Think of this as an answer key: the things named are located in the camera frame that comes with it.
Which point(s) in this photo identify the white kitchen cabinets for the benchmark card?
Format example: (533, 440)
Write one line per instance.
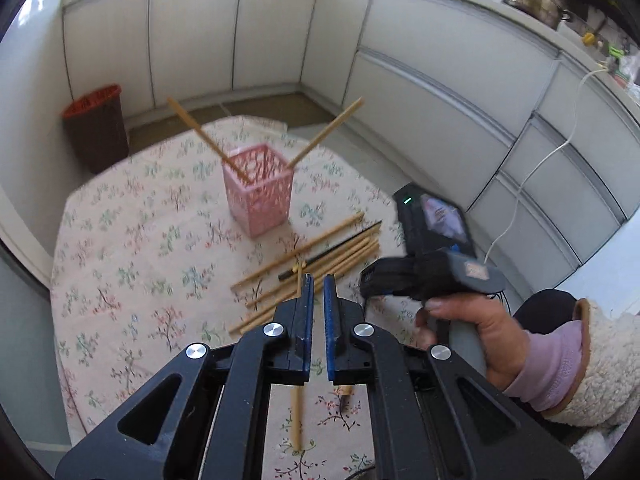
(450, 85)

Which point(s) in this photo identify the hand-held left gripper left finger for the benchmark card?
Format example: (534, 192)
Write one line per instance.
(308, 320)

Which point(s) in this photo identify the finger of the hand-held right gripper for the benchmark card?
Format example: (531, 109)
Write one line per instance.
(387, 277)

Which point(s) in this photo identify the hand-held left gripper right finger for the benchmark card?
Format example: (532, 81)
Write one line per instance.
(329, 320)

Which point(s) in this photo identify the person's leg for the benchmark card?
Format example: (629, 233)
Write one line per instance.
(545, 307)

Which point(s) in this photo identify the black chopstick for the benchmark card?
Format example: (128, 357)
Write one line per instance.
(345, 242)

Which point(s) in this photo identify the olive floor mat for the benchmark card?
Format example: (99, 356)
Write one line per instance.
(170, 127)
(280, 105)

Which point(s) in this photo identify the wooden chopstick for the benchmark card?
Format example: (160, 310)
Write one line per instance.
(300, 251)
(325, 132)
(297, 415)
(345, 255)
(362, 263)
(357, 258)
(200, 135)

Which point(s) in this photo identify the person's right hand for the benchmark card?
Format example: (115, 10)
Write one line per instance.
(500, 340)

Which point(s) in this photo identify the pink perforated utensil basket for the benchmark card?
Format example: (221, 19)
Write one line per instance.
(260, 200)

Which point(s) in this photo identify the brown trash bin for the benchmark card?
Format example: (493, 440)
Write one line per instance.
(100, 130)

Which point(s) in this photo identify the person's right forearm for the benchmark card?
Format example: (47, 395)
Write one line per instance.
(585, 365)

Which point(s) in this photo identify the small yellow object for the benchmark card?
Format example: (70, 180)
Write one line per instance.
(589, 38)

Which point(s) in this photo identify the floral tablecloth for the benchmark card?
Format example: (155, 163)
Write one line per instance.
(140, 240)

